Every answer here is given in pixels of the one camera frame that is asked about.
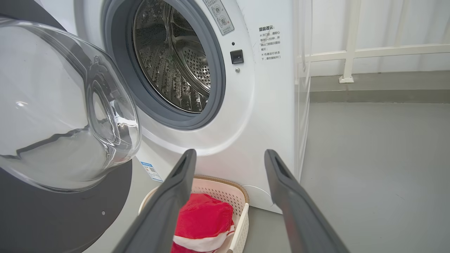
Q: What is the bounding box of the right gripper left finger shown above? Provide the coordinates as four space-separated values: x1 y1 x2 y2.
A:
112 149 197 253

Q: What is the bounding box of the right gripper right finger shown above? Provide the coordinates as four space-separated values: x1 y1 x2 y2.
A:
264 149 350 253

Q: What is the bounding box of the red garment wide white panel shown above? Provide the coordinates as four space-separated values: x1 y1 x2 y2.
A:
171 193 235 253

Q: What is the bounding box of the round glass washing machine door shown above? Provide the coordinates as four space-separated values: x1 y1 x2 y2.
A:
0 0 142 253

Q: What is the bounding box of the cream laundry basket brown rim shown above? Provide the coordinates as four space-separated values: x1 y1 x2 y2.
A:
139 175 250 253

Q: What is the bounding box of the white front-load washing machine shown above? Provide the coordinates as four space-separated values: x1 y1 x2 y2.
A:
39 0 313 214

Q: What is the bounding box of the grey rubber door gasket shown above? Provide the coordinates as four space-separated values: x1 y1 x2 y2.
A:
102 0 226 130

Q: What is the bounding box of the round white filter cover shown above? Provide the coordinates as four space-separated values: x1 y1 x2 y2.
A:
243 185 282 213

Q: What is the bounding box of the blue energy label sticker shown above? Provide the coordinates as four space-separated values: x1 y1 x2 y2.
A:
141 162 164 182

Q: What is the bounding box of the steel washer drum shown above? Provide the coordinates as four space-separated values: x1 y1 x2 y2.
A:
133 0 211 113

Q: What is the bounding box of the black printed text label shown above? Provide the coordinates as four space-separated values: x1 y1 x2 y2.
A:
258 25 282 61

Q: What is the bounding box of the white metal railing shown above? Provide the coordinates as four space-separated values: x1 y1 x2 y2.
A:
297 0 450 84

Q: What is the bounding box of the grey warning sticker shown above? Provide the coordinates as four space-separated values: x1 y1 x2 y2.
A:
203 0 235 35

